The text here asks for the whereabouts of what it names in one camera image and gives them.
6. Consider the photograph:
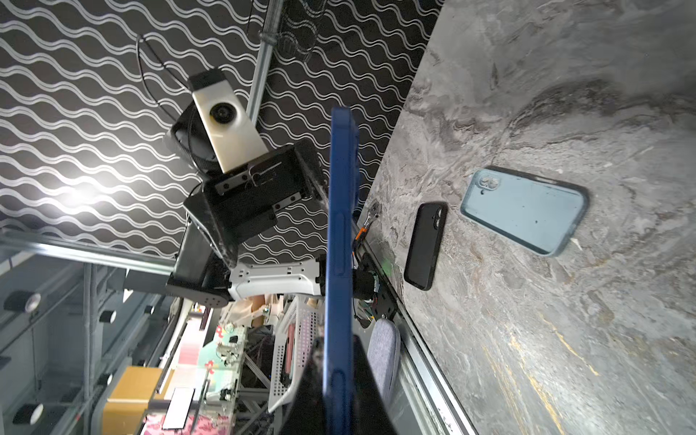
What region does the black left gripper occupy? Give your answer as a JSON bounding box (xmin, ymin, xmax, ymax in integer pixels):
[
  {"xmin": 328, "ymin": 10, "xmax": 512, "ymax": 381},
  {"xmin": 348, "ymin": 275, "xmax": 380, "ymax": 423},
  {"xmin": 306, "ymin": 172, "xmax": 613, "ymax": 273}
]
[{"xmin": 184, "ymin": 141, "xmax": 328, "ymax": 266}]

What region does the black phone case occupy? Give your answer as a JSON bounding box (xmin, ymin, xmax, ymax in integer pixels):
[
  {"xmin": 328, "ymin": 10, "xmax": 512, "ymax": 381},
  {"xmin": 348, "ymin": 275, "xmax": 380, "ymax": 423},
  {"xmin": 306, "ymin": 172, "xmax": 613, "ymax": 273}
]
[{"xmin": 403, "ymin": 201, "xmax": 448, "ymax": 291}]

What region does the aluminium front rail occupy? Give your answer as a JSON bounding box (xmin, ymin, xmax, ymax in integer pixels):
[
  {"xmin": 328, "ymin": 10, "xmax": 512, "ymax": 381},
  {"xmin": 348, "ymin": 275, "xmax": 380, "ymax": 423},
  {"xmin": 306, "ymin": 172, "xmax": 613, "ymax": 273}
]
[{"xmin": 362, "ymin": 242, "xmax": 479, "ymax": 434}]

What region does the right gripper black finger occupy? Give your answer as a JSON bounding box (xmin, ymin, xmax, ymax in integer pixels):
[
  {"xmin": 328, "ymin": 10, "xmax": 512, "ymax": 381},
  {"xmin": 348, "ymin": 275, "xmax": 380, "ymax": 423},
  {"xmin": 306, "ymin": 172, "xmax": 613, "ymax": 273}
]
[{"xmin": 279, "ymin": 333, "xmax": 401, "ymax": 435}]

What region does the grey cloth front rail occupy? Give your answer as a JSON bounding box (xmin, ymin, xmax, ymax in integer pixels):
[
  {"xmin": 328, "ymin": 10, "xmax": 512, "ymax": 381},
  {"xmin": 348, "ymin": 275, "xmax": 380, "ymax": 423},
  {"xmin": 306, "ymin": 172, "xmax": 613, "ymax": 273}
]
[{"xmin": 367, "ymin": 318, "xmax": 402, "ymax": 406}]

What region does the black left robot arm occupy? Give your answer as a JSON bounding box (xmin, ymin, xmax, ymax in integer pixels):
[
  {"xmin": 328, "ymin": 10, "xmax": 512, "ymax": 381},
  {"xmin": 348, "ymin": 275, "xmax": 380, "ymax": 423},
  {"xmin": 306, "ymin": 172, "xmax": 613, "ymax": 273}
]
[{"xmin": 164, "ymin": 141, "xmax": 368, "ymax": 308}]

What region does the orange handled tool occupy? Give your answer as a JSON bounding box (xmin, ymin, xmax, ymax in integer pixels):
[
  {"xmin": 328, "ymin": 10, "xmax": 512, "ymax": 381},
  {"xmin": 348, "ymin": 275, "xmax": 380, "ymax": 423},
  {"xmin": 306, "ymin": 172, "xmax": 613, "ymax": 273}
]
[{"xmin": 353, "ymin": 201, "xmax": 382, "ymax": 253}]

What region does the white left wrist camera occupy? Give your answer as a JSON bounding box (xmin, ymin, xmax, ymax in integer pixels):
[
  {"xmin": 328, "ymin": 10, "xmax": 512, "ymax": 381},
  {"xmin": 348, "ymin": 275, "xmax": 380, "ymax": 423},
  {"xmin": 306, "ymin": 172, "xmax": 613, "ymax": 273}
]
[{"xmin": 188, "ymin": 69, "xmax": 269, "ymax": 173}]

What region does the blue phone black screen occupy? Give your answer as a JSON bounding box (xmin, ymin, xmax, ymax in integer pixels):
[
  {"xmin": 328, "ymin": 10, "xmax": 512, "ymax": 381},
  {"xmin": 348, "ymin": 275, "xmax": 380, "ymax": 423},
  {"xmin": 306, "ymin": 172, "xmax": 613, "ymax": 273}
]
[{"xmin": 323, "ymin": 107, "xmax": 359, "ymax": 435}]

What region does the clear light blue phone case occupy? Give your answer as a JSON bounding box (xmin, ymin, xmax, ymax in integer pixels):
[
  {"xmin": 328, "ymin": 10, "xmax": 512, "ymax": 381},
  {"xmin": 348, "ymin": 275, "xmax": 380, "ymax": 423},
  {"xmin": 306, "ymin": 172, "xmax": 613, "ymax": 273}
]
[{"xmin": 460, "ymin": 166, "xmax": 590, "ymax": 257}]

